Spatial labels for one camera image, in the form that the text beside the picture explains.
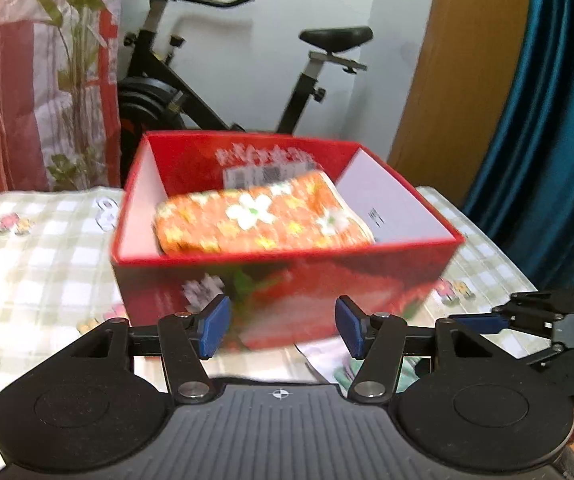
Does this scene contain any orange floral soft cloth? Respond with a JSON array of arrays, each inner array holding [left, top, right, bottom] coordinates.
[[153, 170, 375, 255]]

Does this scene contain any wooden door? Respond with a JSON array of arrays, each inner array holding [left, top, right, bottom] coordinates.
[[388, 0, 530, 206]]

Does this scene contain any teal blue curtain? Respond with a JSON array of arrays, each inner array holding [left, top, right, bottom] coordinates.
[[464, 0, 574, 289]]

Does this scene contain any red patterned curtain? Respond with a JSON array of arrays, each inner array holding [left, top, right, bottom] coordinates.
[[0, 0, 121, 194]]

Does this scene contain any red strawberry cardboard box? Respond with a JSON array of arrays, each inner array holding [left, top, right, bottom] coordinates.
[[110, 131, 464, 350]]

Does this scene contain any pink packaged tissue pack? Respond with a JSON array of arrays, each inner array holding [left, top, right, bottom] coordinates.
[[296, 337, 422, 391]]

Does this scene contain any black exercise bike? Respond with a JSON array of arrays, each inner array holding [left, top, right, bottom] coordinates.
[[116, 0, 374, 181]]

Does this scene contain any checked plaid tablecloth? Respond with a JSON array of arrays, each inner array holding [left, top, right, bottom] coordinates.
[[0, 184, 553, 480]]

